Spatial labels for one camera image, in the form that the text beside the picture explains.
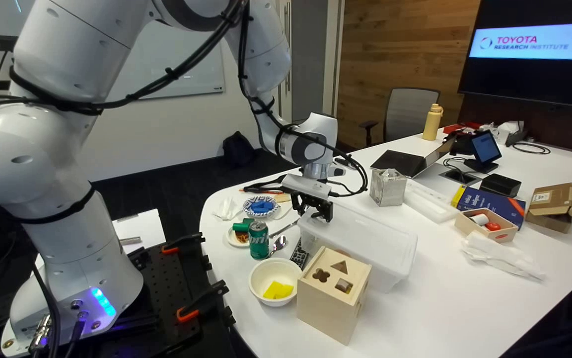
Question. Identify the black remote control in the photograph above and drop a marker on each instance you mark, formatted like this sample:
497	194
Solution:
299	256

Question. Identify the white paper sheet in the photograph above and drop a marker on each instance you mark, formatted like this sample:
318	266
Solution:
138	230

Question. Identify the red object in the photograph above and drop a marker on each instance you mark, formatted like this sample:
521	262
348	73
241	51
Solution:
457	131

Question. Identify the green cylinder block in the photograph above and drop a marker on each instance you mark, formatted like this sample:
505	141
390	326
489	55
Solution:
241	226

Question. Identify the small tablet on stand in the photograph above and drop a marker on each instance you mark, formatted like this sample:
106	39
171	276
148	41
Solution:
485	149

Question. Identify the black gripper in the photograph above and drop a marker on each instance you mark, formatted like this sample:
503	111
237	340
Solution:
314	204

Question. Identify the black backpack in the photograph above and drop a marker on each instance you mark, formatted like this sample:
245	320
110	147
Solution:
239	151

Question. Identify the white device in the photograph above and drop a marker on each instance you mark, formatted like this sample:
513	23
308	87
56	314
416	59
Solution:
509	133

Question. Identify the wooden shape sorter box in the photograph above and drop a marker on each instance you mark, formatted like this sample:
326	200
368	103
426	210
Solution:
328	306

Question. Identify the blue patterned paper plate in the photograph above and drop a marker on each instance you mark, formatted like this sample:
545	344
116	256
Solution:
259	216

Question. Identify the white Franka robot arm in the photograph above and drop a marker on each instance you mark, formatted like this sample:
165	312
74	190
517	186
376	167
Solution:
68	167

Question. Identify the black mounting board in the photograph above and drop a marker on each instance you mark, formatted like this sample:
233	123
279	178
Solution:
167	300

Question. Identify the green soda can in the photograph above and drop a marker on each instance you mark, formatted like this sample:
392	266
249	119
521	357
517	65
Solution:
259	242

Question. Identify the translucent plastic container lid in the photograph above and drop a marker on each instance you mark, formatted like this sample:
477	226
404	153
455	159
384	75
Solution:
366	240

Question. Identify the clear plastic bag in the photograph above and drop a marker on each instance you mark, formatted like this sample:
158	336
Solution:
497	256

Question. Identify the small black box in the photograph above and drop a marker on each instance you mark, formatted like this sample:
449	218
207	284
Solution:
499	186

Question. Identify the tan wooden block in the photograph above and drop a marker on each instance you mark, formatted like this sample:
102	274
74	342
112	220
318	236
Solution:
283	198

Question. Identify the blue and yellow box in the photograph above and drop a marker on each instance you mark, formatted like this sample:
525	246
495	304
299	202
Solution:
495	204

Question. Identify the grey office chair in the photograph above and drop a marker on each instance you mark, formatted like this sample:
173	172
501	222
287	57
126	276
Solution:
408	113

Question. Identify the brown orange toy piece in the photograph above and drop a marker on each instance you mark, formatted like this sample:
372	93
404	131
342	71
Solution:
239	238

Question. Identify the long clear plastic box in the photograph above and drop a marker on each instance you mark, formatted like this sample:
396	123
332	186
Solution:
428	200

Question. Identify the small cardboard tray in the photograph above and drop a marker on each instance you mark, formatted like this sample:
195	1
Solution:
485	230

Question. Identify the white bowl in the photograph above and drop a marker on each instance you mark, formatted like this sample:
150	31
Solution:
259	272

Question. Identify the tan yellow bottle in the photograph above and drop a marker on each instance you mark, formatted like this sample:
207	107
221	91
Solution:
434	123

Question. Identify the black orange clamp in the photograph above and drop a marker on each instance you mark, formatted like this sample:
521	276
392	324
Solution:
199	302
179	244

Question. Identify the small white plate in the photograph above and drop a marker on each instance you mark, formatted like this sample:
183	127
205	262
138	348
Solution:
237	242

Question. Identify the brown cardboard box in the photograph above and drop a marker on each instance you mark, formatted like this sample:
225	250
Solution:
555	202

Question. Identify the metal spoon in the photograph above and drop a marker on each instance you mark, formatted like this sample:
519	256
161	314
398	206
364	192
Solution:
279	244

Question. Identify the white cutting board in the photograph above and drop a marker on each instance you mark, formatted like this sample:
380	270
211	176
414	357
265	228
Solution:
378	272

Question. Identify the wall television screen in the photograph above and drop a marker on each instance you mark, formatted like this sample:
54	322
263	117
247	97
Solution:
531	73

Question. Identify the yellow block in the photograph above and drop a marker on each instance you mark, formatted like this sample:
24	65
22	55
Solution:
279	292

